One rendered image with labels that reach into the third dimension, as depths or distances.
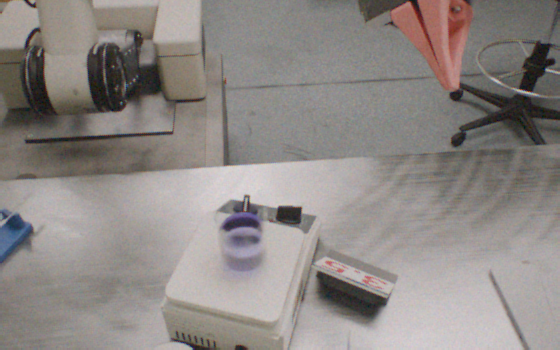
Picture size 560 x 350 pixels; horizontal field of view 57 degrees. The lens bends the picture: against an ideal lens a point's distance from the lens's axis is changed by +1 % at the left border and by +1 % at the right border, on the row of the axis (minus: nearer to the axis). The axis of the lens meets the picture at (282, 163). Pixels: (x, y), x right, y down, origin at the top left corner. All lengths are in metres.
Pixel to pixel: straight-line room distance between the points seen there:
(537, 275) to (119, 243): 0.52
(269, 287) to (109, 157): 0.98
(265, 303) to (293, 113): 1.66
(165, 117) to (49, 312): 0.94
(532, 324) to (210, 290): 0.35
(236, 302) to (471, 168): 0.44
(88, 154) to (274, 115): 0.90
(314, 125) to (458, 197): 1.35
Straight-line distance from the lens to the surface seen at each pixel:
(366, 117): 2.13
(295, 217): 0.63
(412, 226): 0.71
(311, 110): 2.15
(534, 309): 0.67
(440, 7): 0.44
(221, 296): 0.52
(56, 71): 1.30
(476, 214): 0.75
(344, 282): 0.61
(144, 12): 1.71
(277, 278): 0.53
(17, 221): 0.75
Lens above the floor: 1.27
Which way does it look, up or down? 42 degrees down
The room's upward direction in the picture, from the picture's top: straight up
